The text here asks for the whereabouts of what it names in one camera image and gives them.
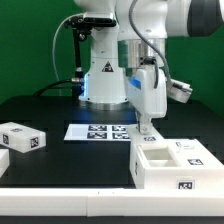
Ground black camera on stand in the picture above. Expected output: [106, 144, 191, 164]
[64, 12, 116, 94]

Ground black base cables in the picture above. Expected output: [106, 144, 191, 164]
[32, 79, 83, 97]

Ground white front rail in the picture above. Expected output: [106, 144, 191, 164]
[0, 188, 224, 217]

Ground white cabinet top block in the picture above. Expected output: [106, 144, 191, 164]
[0, 122, 46, 153]

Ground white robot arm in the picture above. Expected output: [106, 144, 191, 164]
[74, 0, 224, 134]

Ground grey camera cable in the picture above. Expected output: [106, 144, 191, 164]
[51, 13, 84, 97]

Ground white door panel with tags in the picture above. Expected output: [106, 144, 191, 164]
[127, 124, 164, 144]

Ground white cabinet body box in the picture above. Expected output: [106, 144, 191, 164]
[130, 139, 224, 191]

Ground white left rail piece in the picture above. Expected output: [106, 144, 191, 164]
[0, 149, 10, 178]

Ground white door panel with knob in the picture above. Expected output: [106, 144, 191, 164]
[167, 139, 224, 169]

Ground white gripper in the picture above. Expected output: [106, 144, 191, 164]
[127, 65, 167, 134]

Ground white marker sheet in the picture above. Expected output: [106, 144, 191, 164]
[64, 124, 130, 141]

